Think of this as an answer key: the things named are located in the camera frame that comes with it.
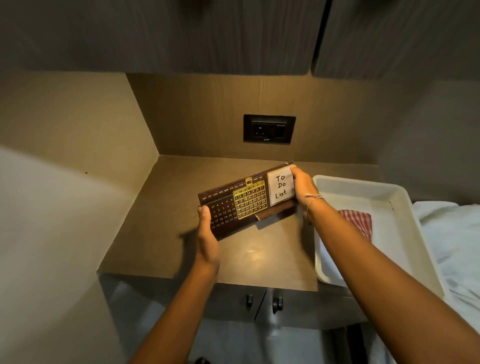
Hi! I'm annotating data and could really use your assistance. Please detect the white bed sheet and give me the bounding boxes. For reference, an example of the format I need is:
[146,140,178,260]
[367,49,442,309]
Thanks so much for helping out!
[369,201,480,364]

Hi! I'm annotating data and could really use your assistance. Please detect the person's right forearm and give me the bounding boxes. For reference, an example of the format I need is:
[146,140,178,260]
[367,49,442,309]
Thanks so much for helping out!
[307,197,480,364]

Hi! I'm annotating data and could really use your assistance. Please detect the person's left hand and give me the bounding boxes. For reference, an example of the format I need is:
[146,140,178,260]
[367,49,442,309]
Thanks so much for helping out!
[196,205,221,266]

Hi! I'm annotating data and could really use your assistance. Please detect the white thread bracelet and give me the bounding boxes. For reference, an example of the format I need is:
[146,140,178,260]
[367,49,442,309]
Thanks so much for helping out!
[304,193,325,215]

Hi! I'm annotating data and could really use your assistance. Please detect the black wall socket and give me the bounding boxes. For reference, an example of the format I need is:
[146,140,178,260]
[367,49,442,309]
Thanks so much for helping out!
[243,114,296,145]

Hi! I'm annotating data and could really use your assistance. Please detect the white plastic tray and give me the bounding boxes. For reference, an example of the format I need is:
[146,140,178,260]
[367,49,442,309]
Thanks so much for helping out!
[312,175,451,299]

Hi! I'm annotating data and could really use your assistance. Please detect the grey lower cabinet door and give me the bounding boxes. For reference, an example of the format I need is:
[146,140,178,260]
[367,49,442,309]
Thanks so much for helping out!
[98,273,268,324]

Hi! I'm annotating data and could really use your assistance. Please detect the white notepad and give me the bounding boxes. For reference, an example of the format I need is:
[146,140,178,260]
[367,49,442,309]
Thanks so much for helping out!
[267,165,297,206]

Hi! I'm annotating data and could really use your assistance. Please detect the person's left forearm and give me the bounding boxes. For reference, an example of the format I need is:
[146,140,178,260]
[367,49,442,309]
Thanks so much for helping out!
[128,259,221,364]

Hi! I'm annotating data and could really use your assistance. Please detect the grey overhead cabinet door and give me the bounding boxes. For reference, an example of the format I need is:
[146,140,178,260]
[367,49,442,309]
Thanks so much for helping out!
[312,0,480,81]
[0,0,328,76]

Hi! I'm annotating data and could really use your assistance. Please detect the brown wooden desk calendar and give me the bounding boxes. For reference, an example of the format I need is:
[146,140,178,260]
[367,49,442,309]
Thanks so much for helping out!
[197,161,299,241]

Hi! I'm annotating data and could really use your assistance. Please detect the red checked cloth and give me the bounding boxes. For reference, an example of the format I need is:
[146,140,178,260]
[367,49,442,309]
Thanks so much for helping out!
[338,209,373,241]

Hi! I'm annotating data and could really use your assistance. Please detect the person's right hand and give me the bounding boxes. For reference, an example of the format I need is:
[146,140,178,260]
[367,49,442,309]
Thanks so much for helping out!
[290,165,322,220]

